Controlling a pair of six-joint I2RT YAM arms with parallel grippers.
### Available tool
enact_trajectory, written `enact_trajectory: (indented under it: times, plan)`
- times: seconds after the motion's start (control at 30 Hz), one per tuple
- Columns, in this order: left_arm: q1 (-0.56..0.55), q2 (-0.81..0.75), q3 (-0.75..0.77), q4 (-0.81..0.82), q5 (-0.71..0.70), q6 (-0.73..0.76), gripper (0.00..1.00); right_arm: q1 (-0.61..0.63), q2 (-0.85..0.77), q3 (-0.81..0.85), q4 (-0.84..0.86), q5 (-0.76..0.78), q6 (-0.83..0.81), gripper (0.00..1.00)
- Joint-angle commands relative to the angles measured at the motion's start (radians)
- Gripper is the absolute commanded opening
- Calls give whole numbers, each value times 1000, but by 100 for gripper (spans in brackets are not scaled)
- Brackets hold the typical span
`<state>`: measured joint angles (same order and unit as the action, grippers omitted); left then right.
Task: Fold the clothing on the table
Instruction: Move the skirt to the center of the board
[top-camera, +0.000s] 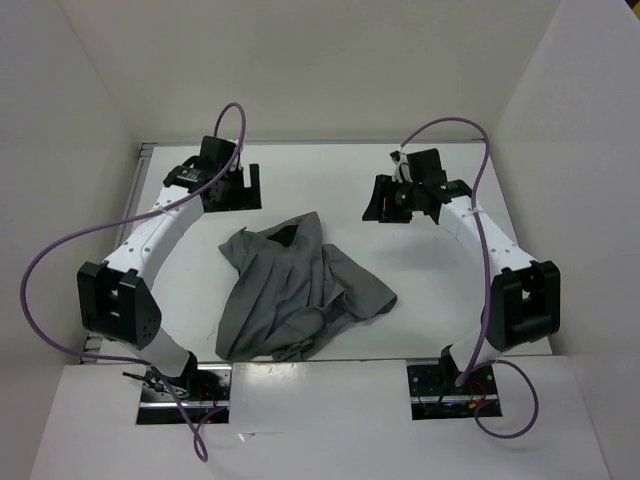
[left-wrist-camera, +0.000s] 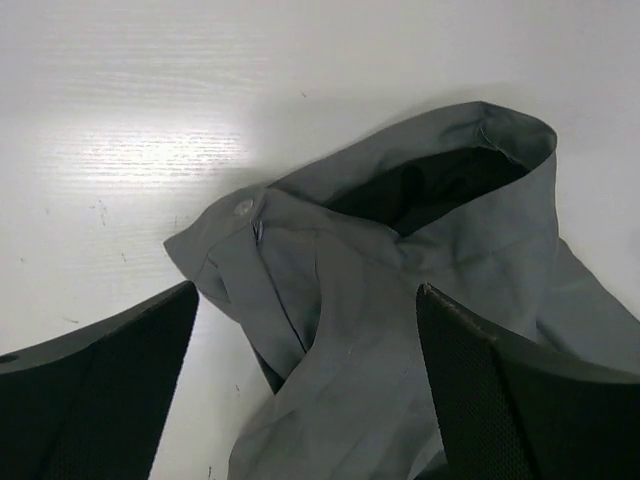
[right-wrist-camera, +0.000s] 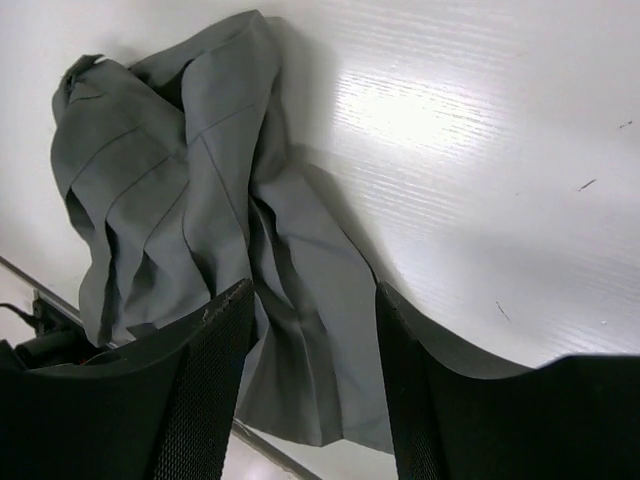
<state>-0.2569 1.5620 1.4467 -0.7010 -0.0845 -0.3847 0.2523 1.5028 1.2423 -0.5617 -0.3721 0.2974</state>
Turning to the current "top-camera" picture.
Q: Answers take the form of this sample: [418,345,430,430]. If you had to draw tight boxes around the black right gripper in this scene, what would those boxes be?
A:
[362,173,423,223]

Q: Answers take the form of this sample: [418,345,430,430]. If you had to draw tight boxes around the grey pleated skirt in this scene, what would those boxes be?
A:
[215,212,397,362]

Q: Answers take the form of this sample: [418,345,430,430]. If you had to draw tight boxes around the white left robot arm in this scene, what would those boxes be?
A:
[77,157,262,400]

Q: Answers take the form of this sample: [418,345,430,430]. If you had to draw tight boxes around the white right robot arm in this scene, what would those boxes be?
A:
[362,175,561,393]

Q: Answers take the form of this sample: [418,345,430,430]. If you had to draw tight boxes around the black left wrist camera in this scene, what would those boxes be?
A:
[195,136,236,172]

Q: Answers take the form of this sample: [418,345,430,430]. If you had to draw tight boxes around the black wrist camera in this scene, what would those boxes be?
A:
[195,136,236,172]
[407,148,447,187]

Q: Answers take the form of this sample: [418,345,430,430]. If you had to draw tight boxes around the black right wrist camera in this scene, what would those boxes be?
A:
[407,148,447,187]

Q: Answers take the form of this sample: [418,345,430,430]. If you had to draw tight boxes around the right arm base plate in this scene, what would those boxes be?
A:
[406,360,502,421]

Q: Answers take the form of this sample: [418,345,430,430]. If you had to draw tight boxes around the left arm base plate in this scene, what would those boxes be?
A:
[126,363,232,425]

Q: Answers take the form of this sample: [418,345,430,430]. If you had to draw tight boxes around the aluminium table frame rail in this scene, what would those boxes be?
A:
[79,141,156,365]

